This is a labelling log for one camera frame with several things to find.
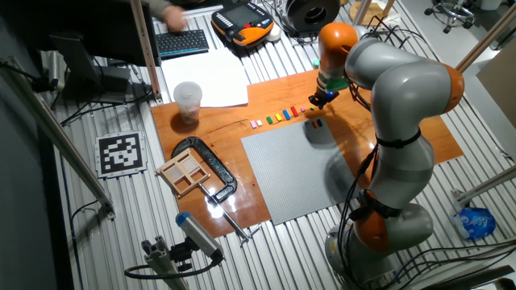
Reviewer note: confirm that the long red Lego brick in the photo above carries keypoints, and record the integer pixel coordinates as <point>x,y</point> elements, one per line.
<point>294,111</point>

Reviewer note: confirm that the blue plastic bag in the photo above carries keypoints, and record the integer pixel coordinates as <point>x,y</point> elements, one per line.
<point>475,222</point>

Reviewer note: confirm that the silver aluminium post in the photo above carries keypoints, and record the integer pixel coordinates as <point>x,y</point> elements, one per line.
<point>359,12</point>

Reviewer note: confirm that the small wooden compartment tray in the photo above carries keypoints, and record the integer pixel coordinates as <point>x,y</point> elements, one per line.
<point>183,173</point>

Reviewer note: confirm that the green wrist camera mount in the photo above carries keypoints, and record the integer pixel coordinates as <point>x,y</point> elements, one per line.
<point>336,84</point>

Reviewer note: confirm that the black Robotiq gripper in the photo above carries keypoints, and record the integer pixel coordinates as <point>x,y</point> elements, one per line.
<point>325,96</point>

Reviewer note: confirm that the grey camera with blue cap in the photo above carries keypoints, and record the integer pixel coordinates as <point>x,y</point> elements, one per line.
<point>199,235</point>

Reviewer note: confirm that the person's bare hand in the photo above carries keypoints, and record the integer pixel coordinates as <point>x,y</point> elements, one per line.
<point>174,18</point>

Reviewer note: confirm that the black metal C-clamp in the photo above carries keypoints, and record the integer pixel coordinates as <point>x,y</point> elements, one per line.
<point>217,165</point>

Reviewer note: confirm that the black computer keyboard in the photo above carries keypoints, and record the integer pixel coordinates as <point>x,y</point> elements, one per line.
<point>182,43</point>

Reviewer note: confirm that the grey-sleeved person's forearm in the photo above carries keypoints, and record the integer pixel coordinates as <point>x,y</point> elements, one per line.
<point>157,6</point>

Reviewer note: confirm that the yellow Lego brick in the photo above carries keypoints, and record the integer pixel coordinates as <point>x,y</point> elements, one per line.
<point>278,117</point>

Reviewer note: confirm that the white paper sheets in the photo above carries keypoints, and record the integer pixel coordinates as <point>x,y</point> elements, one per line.
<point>205,76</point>

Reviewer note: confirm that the dark computer monitor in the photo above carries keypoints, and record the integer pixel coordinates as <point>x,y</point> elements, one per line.
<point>113,32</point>

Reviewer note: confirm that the black round spool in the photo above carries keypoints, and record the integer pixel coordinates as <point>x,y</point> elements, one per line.
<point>298,18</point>

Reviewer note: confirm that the grey Lego baseplate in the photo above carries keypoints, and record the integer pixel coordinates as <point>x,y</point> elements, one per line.
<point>294,173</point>

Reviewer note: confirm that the office chair base with castors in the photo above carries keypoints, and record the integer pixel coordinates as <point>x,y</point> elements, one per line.
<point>455,12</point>

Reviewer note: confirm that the orange black teach pendant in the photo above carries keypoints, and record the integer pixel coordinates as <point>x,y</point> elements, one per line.
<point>242,22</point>

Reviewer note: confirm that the wooden work board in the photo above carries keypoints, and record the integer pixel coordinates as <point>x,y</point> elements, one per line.
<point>282,92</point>

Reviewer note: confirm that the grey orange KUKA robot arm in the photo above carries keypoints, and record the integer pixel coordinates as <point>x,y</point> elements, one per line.
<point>403,92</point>

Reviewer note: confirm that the tan cardboard panel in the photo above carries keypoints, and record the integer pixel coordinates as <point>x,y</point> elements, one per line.
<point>502,88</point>

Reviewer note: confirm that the blue Lego brick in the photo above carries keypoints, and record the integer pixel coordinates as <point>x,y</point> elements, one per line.
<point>286,114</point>

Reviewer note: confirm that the narrow orange Lego brick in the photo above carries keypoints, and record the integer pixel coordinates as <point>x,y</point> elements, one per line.
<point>315,124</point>

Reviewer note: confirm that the aluminium camera mount profile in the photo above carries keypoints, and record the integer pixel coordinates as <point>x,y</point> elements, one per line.
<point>161,262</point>

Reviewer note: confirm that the black white fiducial marker board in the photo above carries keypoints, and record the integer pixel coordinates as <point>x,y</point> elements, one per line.
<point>121,154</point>

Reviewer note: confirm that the dark green Lego brick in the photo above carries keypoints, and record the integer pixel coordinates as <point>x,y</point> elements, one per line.
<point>269,120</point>

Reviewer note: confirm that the light pink Lego brick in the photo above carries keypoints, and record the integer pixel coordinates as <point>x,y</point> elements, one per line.
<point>253,124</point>

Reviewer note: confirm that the aluminium frame beam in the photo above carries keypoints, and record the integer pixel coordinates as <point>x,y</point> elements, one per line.
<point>60,135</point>
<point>488,40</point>
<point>488,184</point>

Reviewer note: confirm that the round wooden plate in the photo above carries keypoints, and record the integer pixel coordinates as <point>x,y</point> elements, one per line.
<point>381,10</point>

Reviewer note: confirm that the narrow black Lego brick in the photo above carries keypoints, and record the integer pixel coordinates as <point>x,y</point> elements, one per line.
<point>319,123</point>

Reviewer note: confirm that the clear plastic cup with lid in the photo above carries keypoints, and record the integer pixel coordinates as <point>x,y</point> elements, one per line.
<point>188,100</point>

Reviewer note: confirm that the tan upright frame post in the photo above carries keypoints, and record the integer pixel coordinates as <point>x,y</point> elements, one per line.
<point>145,48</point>

